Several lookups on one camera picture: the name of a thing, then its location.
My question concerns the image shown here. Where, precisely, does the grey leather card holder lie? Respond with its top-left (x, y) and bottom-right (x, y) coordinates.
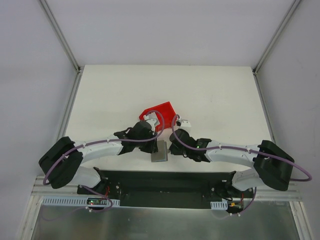
top-left (151, 140), bottom-right (168, 163)

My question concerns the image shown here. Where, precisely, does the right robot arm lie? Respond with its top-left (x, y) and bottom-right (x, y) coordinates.
top-left (169, 128), bottom-right (294, 198)

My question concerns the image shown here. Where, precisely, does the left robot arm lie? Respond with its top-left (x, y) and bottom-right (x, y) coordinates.
top-left (38, 118), bottom-right (159, 196)

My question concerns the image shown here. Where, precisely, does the red plastic card tray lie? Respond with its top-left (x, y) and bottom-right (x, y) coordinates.
top-left (138, 101), bottom-right (176, 132)

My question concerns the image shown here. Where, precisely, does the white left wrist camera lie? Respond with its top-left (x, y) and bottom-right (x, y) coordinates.
top-left (146, 118), bottom-right (160, 132)

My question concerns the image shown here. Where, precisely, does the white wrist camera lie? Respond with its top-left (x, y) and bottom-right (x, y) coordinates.
top-left (146, 118), bottom-right (160, 132)
top-left (176, 119), bottom-right (192, 134)

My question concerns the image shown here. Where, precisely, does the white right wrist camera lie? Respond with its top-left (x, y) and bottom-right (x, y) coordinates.
top-left (176, 119), bottom-right (192, 134)

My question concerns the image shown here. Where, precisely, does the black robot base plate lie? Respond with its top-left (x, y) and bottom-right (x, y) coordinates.
top-left (77, 170), bottom-right (254, 209)

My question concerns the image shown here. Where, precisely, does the right white cable duct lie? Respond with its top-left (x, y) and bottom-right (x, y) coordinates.
top-left (210, 200), bottom-right (228, 211)

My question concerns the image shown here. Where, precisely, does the white cable duct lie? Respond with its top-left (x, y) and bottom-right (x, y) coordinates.
top-left (210, 200), bottom-right (228, 211)
top-left (42, 196), bottom-right (111, 208)

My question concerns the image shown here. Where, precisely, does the left table side rail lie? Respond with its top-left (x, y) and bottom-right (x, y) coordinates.
top-left (55, 71), bottom-right (83, 141)

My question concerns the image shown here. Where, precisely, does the table side rail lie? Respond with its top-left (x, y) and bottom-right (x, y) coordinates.
top-left (55, 71), bottom-right (83, 141)
top-left (252, 72), bottom-right (287, 176)

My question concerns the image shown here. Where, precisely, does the right table side rail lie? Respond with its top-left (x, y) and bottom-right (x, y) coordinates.
top-left (252, 72), bottom-right (287, 176)

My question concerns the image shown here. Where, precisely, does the left white cable duct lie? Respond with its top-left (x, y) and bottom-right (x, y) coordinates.
top-left (42, 196), bottom-right (111, 208)

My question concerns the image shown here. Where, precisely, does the horizontal aluminium extrusion rail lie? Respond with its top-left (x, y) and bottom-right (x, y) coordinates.
top-left (31, 176), bottom-right (303, 202)

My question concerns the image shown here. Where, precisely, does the left aluminium frame post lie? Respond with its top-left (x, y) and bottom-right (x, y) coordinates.
top-left (37, 0), bottom-right (82, 74)

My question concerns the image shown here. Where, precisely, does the aluminium frame post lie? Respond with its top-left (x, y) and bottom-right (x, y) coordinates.
top-left (37, 0), bottom-right (82, 74)
top-left (252, 0), bottom-right (303, 76)

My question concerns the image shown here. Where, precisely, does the right aluminium frame post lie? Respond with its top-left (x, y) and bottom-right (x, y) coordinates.
top-left (252, 0), bottom-right (303, 76)

